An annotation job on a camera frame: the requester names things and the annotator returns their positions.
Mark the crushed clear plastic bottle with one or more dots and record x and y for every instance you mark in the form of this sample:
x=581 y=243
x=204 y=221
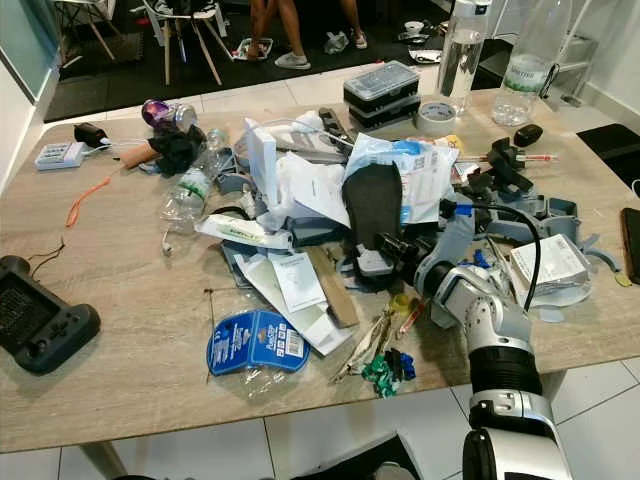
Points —
x=190 y=190

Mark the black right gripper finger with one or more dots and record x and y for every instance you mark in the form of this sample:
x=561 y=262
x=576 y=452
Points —
x=388 y=205
x=360 y=205

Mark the green and blue toy bundle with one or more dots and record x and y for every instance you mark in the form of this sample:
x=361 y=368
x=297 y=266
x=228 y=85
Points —
x=388 y=373

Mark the brown cardboard strip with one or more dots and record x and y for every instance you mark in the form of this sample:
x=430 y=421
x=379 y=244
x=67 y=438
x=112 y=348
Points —
x=333 y=287

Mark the white printed receipt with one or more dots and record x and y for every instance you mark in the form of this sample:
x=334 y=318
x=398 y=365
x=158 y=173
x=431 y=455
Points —
x=297 y=282

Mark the large bottle with green label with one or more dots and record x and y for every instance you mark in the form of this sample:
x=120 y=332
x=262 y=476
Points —
x=525 y=75

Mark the red and white pen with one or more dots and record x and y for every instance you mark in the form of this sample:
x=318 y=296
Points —
x=530 y=158

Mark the grey printed plastic part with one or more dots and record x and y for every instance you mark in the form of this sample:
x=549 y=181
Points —
x=555 y=215

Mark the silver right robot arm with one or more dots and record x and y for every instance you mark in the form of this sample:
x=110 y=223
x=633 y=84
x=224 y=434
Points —
x=500 y=330

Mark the crushed purple can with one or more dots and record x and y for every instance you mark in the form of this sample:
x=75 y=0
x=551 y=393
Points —
x=168 y=115

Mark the blue blister pack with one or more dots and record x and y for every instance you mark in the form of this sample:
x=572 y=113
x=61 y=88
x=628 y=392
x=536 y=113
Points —
x=255 y=343

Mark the clear bag with blue print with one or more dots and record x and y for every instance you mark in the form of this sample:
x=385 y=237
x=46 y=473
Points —
x=425 y=180

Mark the person's bare leg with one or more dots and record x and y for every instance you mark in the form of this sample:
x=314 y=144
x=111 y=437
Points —
x=352 y=18

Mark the wooden leg chair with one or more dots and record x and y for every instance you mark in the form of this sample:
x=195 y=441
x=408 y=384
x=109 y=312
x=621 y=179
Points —
x=185 y=25

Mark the black handheld remote controller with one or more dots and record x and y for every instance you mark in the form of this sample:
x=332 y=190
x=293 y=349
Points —
x=45 y=320

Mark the black printed plastic part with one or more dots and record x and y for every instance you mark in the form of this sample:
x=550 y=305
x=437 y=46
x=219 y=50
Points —
x=508 y=165

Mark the small yellow cap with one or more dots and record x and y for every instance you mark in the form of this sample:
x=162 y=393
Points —
x=401 y=303

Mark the white cup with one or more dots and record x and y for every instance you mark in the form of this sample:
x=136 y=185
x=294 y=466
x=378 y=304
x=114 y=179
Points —
x=413 y=28

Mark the black cloth glove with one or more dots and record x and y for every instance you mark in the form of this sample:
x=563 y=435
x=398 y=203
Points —
x=178 y=150

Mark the black box with clear lid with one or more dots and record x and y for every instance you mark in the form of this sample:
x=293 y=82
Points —
x=380 y=92

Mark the white printed carton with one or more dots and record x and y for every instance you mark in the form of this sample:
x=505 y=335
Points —
x=550 y=262

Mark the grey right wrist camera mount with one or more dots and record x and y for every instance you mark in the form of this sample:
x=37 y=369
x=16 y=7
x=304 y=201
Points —
x=445 y=250

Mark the person with white shoe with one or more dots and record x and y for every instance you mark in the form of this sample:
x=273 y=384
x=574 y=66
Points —
x=288 y=30

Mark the thin dark stick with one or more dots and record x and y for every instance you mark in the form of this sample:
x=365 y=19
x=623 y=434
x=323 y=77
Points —
x=211 y=330

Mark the white tube with green print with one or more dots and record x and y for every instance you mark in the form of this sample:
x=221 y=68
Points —
x=240 y=232

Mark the white paper envelope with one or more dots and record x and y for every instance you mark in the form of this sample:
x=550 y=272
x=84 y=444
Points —
x=320 y=328

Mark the large black rug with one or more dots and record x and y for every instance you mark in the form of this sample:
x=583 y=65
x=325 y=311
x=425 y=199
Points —
x=120 y=85

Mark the white tape roll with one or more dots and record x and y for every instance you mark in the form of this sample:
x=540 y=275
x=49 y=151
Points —
x=436 y=118

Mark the black plug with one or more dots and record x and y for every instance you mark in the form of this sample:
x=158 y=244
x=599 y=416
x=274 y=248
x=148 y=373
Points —
x=90 y=134

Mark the slim clear water bottle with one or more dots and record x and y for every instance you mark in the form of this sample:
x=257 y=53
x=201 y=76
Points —
x=462 y=55

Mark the silver foil wrapper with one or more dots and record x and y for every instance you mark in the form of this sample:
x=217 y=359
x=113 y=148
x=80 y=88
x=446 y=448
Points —
x=360 y=347

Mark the black robot leg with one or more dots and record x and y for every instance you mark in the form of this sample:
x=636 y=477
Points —
x=360 y=458

